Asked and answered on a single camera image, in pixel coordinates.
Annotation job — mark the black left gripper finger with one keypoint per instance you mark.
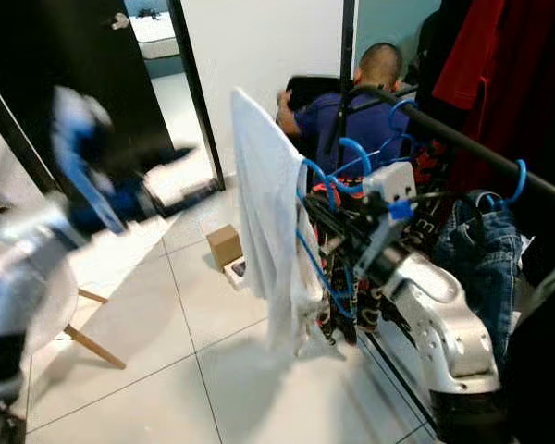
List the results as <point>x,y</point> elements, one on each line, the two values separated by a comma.
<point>191,197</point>
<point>171,156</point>

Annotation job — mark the blue plastic hanger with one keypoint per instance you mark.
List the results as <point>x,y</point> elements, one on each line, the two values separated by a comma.
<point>520,180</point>
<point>319,277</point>
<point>358,154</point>
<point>402,114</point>

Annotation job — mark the white printed t-shirt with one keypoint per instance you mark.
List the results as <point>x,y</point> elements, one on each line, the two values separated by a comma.
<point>268,213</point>

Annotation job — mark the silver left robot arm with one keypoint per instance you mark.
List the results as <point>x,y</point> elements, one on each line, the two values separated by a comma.
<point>28,296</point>

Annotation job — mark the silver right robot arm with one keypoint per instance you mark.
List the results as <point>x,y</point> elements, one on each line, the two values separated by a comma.
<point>453,324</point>

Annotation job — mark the small cardboard box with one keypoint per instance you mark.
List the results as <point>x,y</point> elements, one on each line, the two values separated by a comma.
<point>224,245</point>

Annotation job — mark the white console box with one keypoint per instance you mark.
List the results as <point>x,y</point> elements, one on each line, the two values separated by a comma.
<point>235,274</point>

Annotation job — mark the person in blue shirt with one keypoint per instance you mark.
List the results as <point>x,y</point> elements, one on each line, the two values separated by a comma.
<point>351,120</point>

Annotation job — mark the blue denim shorts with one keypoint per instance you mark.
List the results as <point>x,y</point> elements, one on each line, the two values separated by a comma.
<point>490,259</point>

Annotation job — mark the black metal clothes rack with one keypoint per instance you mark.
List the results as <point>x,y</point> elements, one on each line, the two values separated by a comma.
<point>481,148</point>

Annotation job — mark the black door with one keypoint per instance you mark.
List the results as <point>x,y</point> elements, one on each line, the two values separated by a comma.
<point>28,55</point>

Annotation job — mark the black backpack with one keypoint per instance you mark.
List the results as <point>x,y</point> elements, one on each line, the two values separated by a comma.
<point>430,42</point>

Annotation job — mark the red hanging garment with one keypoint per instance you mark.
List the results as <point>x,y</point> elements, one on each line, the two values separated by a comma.
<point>499,55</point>

